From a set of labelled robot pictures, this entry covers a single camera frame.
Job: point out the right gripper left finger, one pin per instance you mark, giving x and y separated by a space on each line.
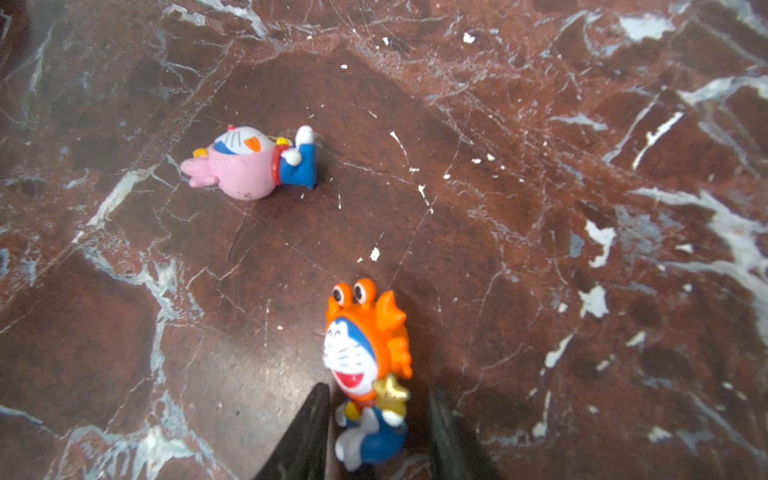
301 452

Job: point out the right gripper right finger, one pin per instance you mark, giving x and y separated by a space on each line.
455 451

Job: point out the orange Doraemon figure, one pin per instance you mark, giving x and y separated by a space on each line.
367 350

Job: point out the pink Doraemon figure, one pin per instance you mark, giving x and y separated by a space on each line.
248 165

